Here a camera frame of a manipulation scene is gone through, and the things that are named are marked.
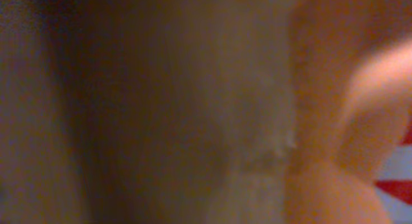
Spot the orange snack bag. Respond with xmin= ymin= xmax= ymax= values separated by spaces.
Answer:
xmin=0 ymin=0 xmax=412 ymax=224

